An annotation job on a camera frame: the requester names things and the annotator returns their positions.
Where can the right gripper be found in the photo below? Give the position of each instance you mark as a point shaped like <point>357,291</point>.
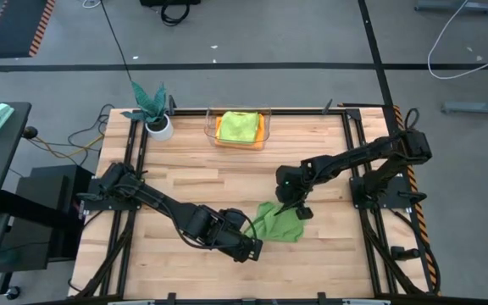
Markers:
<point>292,184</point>

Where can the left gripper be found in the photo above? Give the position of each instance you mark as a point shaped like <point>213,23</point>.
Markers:
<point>233,233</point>

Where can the green microfiber towel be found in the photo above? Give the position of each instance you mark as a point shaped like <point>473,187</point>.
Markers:
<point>239,126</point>
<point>282,229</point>

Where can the orange microfiber towel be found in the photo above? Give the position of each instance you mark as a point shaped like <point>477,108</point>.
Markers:
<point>262,135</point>

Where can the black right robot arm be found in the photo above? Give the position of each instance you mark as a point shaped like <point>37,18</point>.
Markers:
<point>354,159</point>

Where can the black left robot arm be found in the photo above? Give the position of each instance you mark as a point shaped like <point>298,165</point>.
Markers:
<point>168,205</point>

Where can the black clamp lever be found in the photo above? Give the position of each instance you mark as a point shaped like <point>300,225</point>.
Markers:
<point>405,253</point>
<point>412,197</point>

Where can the clear plastic bin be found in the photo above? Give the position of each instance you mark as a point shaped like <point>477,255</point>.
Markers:
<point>210,127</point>

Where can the orange black hazard strip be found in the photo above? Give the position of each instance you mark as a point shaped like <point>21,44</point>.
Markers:
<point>425,237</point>

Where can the snake plant in white pot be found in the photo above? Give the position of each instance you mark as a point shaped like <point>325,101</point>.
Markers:
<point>157,123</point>

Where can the grey metal stand foot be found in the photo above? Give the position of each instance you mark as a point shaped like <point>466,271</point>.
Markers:
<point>481,107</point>
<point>456,6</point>

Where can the black equipment cabinet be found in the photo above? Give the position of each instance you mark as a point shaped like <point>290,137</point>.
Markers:
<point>40,229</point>

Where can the black caster wheel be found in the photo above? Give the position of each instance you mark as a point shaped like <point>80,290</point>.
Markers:
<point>12,292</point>

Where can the black round knob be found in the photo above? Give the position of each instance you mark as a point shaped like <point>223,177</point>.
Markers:
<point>29,132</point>

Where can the black mat with orange edge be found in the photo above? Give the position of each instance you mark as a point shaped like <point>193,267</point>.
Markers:
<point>15,25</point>

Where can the black table edge rail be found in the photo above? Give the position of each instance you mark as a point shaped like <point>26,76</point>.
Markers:
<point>244,302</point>

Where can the black rail bracket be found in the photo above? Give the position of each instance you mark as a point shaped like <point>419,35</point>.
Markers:
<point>171,297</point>
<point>321,297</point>
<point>326,107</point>
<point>171,105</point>

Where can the black aluminium frame rail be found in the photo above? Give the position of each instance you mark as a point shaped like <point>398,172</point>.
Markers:
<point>133,135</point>
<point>373,258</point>
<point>391,123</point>
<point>144,144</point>

